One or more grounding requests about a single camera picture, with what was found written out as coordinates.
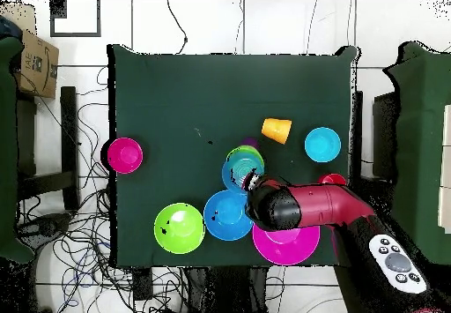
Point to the translucent blue bowl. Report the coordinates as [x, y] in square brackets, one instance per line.
[238, 172]

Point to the small green bowl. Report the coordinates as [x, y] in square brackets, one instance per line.
[246, 149]

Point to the purple cup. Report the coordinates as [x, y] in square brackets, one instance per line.
[251, 141]

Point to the orange cup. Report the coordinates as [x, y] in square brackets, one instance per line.
[276, 130]

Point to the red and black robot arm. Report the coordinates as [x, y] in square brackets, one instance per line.
[317, 203]

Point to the large blue bowl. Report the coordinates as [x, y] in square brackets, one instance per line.
[225, 216]

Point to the small cyan bowl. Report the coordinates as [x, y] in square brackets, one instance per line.
[322, 144]

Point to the red cup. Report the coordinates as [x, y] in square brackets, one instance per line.
[333, 179]

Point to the large green bowl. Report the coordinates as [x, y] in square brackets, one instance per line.
[179, 228]

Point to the dark green table cloth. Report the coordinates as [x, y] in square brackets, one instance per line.
[176, 98]

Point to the small red bowl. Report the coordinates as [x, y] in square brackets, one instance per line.
[125, 155]

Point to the black box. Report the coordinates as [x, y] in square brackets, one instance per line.
[384, 133]

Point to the green cloth covered table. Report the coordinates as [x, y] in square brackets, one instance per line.
[422, 115]
[7, 150]

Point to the white box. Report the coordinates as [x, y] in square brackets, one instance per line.
[445, 168]

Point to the cardboard box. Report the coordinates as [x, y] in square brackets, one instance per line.
[38, 69]

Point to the black bench frame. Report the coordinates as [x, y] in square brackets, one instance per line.
[68, 133]

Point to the black square floor frame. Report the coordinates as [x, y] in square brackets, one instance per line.
[58, 9]

